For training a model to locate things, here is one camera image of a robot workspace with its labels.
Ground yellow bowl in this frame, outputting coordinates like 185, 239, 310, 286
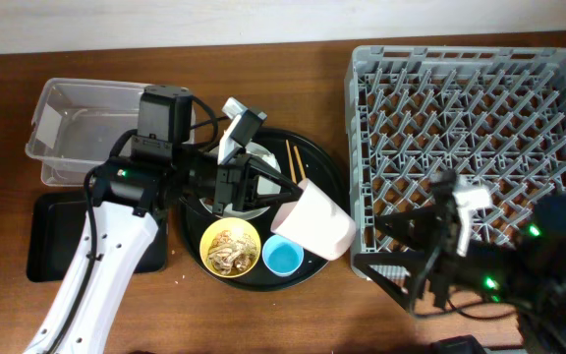
199, 217, 261, 278

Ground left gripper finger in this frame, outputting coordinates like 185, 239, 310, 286
243, 192, 302, 211
249, 155, 304, 195

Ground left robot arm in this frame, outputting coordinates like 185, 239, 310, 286
26, 85, 303, 353

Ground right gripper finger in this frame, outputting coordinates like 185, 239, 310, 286
353, 251, 430, 310
374, 206, 436, 249

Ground black rectangular tray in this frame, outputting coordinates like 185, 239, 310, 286
26, 183, 170, 283

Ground grey plate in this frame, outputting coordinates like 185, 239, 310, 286
199, 142, 281, 220

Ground pink cup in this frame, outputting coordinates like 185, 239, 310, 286
270, 179, 356, 261

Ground blue cup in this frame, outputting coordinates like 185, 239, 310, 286
261, 234, 305, 277

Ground noodle food scraps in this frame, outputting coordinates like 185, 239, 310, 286
206, 230, 257, 276

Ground clear plastic bin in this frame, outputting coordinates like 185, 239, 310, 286
26, 78, 196, 187

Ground right wooden chopstick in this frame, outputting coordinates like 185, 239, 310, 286
293, 146, 307, 181

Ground round black tray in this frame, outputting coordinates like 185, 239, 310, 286
175, 128, 350, 292

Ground grey dishwasher rack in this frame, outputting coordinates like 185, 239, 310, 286
344, 45, 566, 255

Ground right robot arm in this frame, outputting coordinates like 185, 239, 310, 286
353, 170, 566, 353

